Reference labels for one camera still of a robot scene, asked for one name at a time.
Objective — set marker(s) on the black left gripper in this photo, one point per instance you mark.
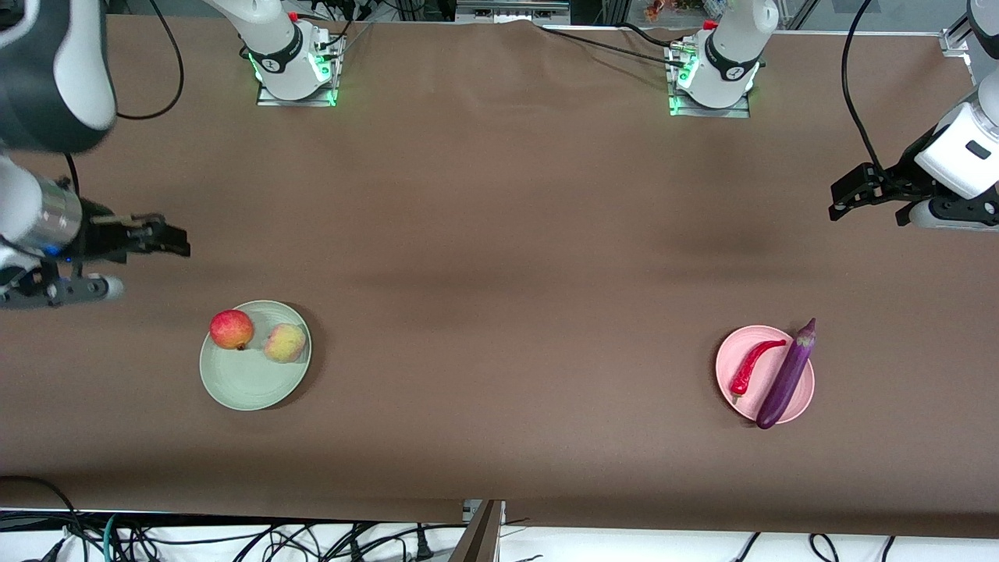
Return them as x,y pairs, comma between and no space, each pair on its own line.
895,182

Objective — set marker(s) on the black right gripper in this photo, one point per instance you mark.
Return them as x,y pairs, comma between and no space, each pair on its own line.
97,236

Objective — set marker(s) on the red apple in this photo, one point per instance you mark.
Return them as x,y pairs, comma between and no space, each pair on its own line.
232,329

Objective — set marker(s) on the pale pink peach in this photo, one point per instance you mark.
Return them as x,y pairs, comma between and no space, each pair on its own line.
285,343

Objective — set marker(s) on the purple eggplant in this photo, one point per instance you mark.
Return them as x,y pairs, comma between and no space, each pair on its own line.
784,378

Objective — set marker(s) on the red chili pepper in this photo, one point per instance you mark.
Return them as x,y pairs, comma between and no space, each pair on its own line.
751,365

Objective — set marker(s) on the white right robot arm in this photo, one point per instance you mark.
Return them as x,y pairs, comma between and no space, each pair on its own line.
47,78

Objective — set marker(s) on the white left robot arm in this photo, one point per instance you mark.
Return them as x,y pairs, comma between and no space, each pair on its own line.
964,148

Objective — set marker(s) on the aluminium corner profile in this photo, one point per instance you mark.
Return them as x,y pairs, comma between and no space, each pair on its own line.
956,43

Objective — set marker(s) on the light green plate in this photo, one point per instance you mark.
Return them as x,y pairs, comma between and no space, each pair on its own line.
250,386

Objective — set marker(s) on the pink plate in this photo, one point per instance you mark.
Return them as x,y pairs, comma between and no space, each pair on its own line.
737,406

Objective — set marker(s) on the orange red background clutter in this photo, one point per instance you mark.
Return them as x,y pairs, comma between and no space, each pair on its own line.
663,9

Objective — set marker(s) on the large table cover cloth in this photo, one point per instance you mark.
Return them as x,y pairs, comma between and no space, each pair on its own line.
468,390

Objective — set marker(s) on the black power plug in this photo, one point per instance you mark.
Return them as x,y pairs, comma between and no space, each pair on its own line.
423,546

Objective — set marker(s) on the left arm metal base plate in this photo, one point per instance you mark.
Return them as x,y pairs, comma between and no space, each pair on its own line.
737,113

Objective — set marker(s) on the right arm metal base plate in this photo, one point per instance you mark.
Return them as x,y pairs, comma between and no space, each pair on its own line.
312,101

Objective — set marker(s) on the aluminium frame bracket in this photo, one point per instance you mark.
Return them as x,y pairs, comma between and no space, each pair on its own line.
511,12

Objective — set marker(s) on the metal table frame post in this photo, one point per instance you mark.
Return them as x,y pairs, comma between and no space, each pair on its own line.
478,535

